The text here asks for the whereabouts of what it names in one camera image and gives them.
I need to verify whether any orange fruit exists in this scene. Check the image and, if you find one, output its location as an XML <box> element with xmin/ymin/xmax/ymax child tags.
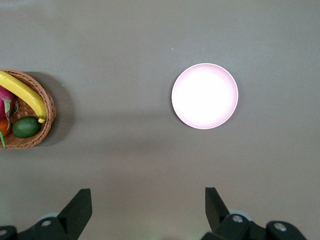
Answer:
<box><xmin>0</xmin><ymin>117</ymin><xmax>13</xmax><ymax>137</ymax></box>

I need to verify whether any yellow banana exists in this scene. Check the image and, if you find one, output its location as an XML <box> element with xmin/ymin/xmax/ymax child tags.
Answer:
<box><xmin>0</xmin><ymin>70</ymin><xmax>48</xmax><ymax>124</ymax></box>

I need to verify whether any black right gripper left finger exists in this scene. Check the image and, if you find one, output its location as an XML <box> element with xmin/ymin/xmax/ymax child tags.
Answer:
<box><xmin>31</xmin><ymin>188</ymin><xmax>94</xmax><ymax>240</ymax></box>

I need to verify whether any dark green avocado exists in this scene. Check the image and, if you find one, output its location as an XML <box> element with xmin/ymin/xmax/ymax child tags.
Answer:
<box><xmin>12</xmin><ymin>115</ymin><xmax>41</xmax><ymax>139</ymax></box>

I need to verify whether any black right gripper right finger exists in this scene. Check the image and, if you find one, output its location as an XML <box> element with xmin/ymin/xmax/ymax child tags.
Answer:
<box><xmin>201</xmin><ymin>186</ymin><xmax>253</xmax><ymax>240</ymax></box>

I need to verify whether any brown wicker basket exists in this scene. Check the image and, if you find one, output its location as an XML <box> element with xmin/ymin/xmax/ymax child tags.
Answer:
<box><xmin>0</xmin><ymin>69</ymin><xmax>57</xmax><ymax>150</ymax></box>

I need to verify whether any pink round plate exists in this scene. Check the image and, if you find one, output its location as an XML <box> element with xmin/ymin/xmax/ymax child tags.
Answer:
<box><xmin>171</xmin><ymin>62</ymin><xmax>239</xmax><ymax>130</ymax></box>

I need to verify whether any pink dragon fruit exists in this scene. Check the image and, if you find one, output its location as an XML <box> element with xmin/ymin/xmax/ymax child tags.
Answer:
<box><xmin>0</xmin><ymin>84</ymin><xmax>20</xmax><ymax>148</ymax></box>

